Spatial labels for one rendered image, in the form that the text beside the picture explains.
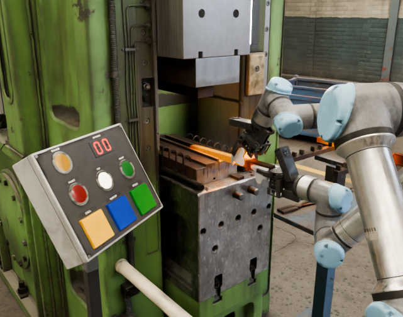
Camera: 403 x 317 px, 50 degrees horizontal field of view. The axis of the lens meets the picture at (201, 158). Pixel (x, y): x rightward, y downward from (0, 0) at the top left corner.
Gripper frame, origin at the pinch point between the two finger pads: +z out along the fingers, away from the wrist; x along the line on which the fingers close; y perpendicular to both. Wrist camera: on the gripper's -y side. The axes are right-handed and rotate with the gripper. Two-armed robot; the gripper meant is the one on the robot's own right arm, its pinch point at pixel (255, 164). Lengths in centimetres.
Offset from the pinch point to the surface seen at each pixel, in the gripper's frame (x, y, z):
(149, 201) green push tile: -41.9, 1.7, 1.0
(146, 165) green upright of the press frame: -23.9, 2.6, 31.7
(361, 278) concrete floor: 113, 103, 19
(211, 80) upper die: -5.0, -27.2, 16.7
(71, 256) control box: -69, 5, -8
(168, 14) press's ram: -16, -49, 24
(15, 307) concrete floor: -57, 99, 122
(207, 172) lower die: -6.9, 5.8, 17.3
